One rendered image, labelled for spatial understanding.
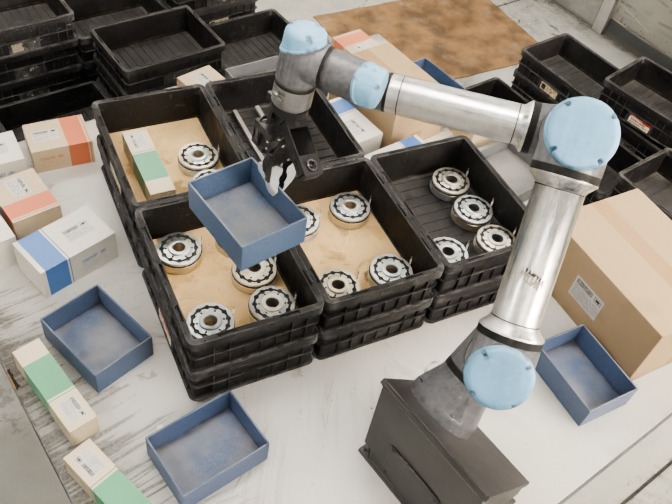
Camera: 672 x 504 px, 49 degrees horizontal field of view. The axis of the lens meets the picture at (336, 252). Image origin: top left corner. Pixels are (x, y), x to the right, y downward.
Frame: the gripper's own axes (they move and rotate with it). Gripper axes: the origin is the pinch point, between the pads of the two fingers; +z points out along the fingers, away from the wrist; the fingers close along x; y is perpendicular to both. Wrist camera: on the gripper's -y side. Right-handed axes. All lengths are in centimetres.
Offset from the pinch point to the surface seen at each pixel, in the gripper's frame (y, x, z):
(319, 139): 37, -42, 24
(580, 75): 64, -210, 49
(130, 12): 184, -55, 67
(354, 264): -5.0, -24.0, 26.2
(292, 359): -15.6, -1.8, 37.9
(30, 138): 77, 23, 37
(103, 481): -22, 45, 42
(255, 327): -15.1, 10.8, 20.4
